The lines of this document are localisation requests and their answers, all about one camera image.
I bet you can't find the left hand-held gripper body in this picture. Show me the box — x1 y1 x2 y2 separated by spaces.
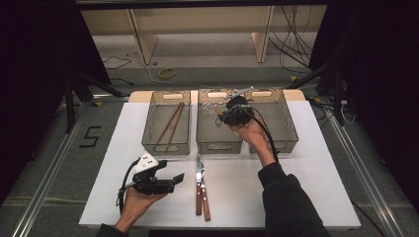
131 151 176 197

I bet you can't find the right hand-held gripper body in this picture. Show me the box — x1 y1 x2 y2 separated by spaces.
218 86 257 127

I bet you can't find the smoky clear plastic bin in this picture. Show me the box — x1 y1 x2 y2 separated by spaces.
141 90 192 157
243 88 299 154
196 88 244 155

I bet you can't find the wooden-handled steel fork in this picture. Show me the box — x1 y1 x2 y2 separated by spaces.
199 166 211 222

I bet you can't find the reddish brown wooden chopstick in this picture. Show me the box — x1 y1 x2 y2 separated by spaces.
155 102 183 146
167 103 186 146

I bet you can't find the person's right hand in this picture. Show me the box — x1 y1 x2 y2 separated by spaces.
230 118 271 158

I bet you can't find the person's left hand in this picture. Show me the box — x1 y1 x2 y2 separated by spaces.
119 187 168 229

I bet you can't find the white table cover sheet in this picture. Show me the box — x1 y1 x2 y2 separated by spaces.
78 100 362 230

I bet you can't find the yellow tape roll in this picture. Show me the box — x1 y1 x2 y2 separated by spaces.
157 67 177 80

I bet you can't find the black metal stand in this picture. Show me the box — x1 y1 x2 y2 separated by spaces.
286 58 347 126

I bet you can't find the beige wooden desk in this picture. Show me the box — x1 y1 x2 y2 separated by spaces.
80 4 328 65

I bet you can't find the black tripod stand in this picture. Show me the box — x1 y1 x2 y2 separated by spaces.
63 70 131 134

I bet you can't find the black curtain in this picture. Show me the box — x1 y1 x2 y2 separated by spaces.
0 0 112 205
308 0 419 205

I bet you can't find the left hand-held gripper black cable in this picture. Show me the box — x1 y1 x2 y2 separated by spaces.
116 158 141 215

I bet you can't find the hand-held gripper black cable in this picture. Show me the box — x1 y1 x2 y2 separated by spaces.
116 158 141 215
230 104 281 165

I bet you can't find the right hand-held gripper black cable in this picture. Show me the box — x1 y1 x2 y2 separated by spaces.
230 104 281 165

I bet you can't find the white floor cable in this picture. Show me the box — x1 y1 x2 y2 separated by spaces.
140 58 199 89

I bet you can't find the bundle of black cables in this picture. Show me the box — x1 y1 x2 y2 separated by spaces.
268 4 314 73

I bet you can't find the aluminium floor rail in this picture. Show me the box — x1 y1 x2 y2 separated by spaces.
324 98 407 237
11 102 93 237

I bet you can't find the thin black floor cable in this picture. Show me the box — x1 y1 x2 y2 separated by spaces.
102 55 132 71

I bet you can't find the black frame bar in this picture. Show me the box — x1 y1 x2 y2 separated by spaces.
74 0 330 10

